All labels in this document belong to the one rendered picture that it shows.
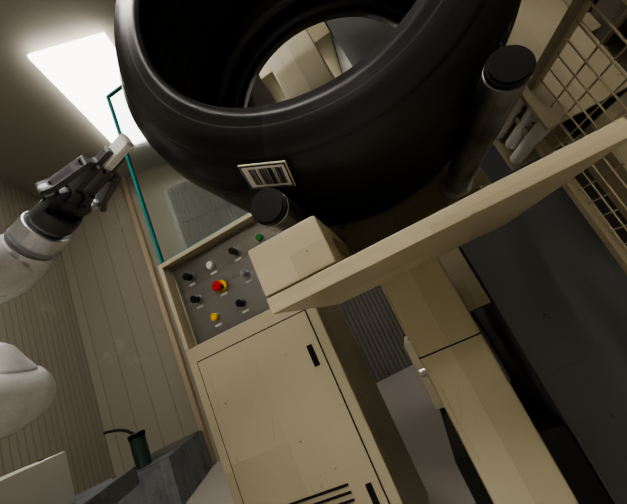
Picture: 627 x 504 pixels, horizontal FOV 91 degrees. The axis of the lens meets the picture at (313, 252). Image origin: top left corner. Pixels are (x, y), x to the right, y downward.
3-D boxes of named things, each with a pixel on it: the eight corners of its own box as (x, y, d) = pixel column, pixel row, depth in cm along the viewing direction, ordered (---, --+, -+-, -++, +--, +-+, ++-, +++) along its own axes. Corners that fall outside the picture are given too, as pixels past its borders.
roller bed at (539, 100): (511, 171, 74) (447, 78, 81) (575, 138, 71) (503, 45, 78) (548, 129, 55) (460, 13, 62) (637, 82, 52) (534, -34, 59)
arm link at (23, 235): (49, 231, 68) (66, 213, 67) (65, 262, 65) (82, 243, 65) (-3, 222, 59) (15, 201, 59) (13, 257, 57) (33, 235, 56)
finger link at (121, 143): (101, 159, 60) (97, 158, 59) (124, 134, 59) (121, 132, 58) (107, 170, 59) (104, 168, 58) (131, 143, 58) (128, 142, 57)
